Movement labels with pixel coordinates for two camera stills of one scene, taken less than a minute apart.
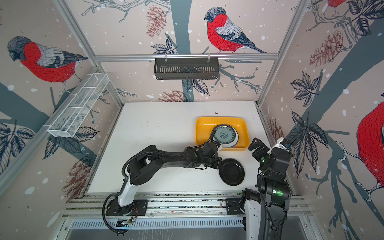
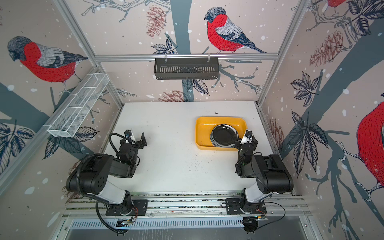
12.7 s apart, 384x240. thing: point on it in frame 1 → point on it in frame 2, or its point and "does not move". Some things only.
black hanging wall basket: [186, 68] does not move
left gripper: [219, 160] → [143, 141]
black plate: [231, 172] → [222, 135]
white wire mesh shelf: [67, 120] does not move
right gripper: [264, 149] → [238, 145]
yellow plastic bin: [204, 126] does not move
